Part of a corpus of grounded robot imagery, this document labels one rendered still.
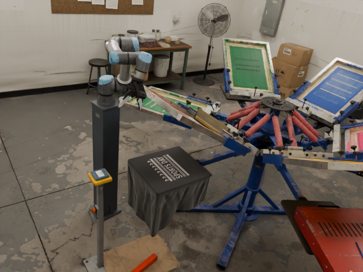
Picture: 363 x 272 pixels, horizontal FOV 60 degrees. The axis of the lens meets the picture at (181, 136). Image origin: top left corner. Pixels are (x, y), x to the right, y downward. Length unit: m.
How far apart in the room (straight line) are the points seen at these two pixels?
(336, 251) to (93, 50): 5.04
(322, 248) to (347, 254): 0.12
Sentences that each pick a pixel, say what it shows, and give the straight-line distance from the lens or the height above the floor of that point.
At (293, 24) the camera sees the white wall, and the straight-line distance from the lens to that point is 6.89.
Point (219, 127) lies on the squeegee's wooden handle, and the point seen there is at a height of 1.27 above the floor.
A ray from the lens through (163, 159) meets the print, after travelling 2.47.
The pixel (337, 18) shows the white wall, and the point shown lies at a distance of 6.41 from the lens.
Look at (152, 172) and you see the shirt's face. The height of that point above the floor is 0.95.
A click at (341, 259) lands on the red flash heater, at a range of 1.91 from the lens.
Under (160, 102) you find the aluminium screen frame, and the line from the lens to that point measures 1.95.
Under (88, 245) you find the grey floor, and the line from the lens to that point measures 3.10.
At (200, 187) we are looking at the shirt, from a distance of 2.41.
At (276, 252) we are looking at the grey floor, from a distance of 3.34.
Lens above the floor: 2.34
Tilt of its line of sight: 30 degrees down
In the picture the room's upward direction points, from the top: 8 degrees clockwise
